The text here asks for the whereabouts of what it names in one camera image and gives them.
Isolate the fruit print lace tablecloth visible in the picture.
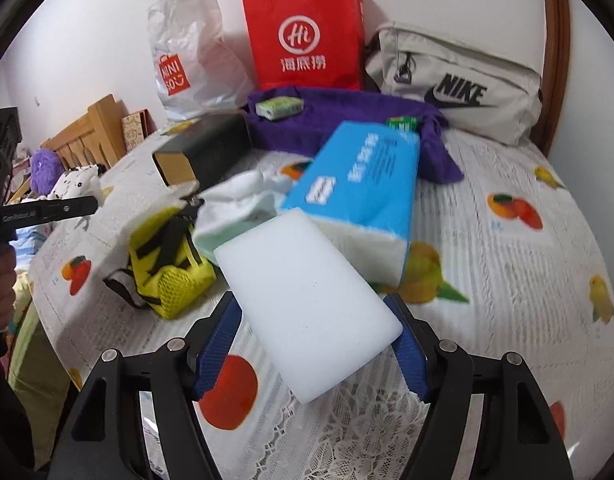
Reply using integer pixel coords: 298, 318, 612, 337
27, 120, 614, 480

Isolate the red paper shopping bag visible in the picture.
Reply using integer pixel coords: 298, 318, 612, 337
242, 0, 365, 92

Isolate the grey fabric bag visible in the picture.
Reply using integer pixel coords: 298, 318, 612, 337
364, 22, 544, 147

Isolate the white spotted plush toy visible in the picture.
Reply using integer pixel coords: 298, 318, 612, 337
49, 165, 104, 201

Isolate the dark tin box gold end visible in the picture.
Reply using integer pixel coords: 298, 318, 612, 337
152, 112, 253, 187

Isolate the light green bedding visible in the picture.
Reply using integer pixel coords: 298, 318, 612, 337
9, 300, 72, 411

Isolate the white plastic shopping bag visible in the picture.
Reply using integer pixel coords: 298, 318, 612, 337
147, 0, 255, 122

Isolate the wooden headboard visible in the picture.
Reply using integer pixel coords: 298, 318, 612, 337
41, 94, 128, 171

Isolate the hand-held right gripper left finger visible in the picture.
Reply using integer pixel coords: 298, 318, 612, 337
47, 290, 245, 480

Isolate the patterned cardboard box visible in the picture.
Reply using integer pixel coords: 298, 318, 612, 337
122, 109, 155, 152

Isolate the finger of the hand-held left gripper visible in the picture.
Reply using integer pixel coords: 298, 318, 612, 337
2, 196, 98, 226

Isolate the purple plush toy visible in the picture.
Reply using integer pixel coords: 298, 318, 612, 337
29, 149, 62, 195

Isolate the white and mint cloth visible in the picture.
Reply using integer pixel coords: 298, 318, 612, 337
193, 169, 294, 266

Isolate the purple towel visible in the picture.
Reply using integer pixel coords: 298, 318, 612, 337
246, 86, 465, 183

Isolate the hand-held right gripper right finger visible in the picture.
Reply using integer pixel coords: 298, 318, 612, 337
384, 292, 575, 480

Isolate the yellow black cloth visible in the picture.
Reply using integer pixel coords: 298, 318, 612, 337
103, 195, 218, 321

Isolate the blue tissue pack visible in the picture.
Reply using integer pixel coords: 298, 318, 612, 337
278, 120, 422, 288

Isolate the white sponge block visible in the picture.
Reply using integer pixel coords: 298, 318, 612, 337
213, 207, 404, 405

